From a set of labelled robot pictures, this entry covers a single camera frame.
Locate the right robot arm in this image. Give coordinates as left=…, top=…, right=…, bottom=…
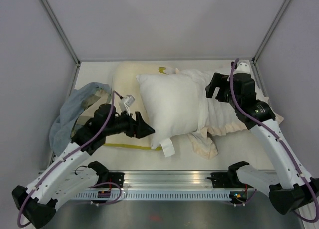
left=205, top=73, right=319, bottom=215

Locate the grey plush ruffled pillowcase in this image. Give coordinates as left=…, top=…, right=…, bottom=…
left=171, top=67, right=284, bottom=160

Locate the left frame post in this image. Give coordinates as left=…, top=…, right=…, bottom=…
left=39, top=0, right=81, bottom=67

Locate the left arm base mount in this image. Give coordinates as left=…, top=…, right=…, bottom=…
left=97, top=172, right=125, bottom=188

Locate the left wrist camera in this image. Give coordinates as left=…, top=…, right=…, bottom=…
left=119, top=95, right=135, bottom=115

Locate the aluminium front rail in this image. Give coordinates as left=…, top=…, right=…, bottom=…
left=37, top=170, right=277, bottom=190

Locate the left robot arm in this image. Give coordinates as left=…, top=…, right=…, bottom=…
left=12, top=104, right=155, bottom=229

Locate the cream foam contour pillow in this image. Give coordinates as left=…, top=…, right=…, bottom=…
left=102, top=61, right=175, bottom=151

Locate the blue and beige cloth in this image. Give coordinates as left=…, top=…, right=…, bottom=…
left=49, top=82, right=111, bottom=156

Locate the slotted cable duct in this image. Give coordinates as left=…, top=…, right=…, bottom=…
left=73, top=190, right=245, bottom=201

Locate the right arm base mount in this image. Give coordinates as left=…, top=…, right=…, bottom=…
left=210, top=172, right=241, bottom=189

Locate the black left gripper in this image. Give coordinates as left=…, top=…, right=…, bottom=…
left=104, top=109, right=155, bottom=138

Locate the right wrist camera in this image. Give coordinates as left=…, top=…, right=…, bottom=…
left=234, top=61, right=251, bottom=74

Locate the right frame post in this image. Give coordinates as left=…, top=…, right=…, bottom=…
left=252, top=0, right=292, bottom=64

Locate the frame post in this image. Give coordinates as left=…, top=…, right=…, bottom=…
left=252, top=0, right=292, bottom=64
left=39, top=0, right=81, bottom=67

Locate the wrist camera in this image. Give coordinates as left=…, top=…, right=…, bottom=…
left=119, top=95, right=135, bottom=115
left=234, top=61, right=251, bottom=74

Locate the white pillow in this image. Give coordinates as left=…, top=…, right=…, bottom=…
left=136, top=70, right=208, bottom=157

